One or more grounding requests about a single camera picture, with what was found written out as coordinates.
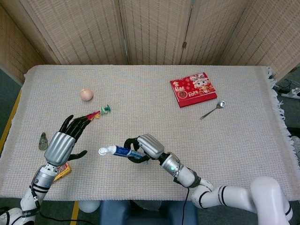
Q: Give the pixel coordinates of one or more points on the brass screen hinge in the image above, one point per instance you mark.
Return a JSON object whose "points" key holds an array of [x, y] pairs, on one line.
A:
{"points": [[184, 45]]}

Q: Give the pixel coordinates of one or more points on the beige woven tablecloth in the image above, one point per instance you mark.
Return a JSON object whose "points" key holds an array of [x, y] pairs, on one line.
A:
{"points": [[150, 93]]}

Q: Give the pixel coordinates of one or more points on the orange snack packet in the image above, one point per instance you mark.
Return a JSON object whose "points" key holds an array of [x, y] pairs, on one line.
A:
{"points": [[64, 170]]}

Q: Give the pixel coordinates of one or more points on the white power strip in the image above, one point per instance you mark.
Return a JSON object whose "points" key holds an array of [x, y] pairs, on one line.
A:
{"points": [[291, 92]]}

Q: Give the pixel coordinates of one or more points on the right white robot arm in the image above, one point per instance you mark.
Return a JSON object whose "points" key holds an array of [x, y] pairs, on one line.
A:
{"points": [[185, 175]]}

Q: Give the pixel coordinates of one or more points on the blue and white toothpaste tube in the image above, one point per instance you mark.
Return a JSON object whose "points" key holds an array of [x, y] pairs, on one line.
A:
{"points": [[119, 150]]}

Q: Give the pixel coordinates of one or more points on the metal spoon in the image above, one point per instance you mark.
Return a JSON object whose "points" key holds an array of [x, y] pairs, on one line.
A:
{"points": [[221, 104]]}

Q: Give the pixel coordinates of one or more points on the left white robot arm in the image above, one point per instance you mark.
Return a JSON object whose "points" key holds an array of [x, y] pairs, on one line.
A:
{"points": [[42, 179]]}

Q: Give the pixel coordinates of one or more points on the white round base part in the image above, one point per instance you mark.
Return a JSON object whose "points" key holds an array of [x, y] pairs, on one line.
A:
{"points": [[89, 206]]}

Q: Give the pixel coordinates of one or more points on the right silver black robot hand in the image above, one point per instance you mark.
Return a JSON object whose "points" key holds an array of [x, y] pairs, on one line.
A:
{"points": [[151, 145]]}

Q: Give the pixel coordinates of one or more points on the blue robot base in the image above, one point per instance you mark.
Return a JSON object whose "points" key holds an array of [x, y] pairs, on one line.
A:
{"points": [[145, 214]]}

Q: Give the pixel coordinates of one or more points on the small grey metal clip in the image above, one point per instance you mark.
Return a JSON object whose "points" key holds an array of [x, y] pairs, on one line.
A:
{"points": [[43, 141]]}

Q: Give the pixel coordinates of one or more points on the beige egg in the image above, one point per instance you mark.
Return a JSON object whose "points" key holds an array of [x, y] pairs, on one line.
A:
{"points": [[86, 94]]}

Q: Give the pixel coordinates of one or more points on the colourful feather shuttlecock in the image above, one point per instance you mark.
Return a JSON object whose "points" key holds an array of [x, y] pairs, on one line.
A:
{"points": [[104, 109]]}

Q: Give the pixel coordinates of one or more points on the red desk calendar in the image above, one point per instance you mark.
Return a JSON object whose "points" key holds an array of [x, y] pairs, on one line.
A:
{"points": [[193, 92]]}

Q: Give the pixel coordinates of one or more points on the woven folding screen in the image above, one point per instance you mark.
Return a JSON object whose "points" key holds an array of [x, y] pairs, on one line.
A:
{"points": [[82, 30]]}

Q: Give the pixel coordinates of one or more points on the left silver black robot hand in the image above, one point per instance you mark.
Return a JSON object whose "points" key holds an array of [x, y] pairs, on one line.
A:
{"points": [[59, 147]]}

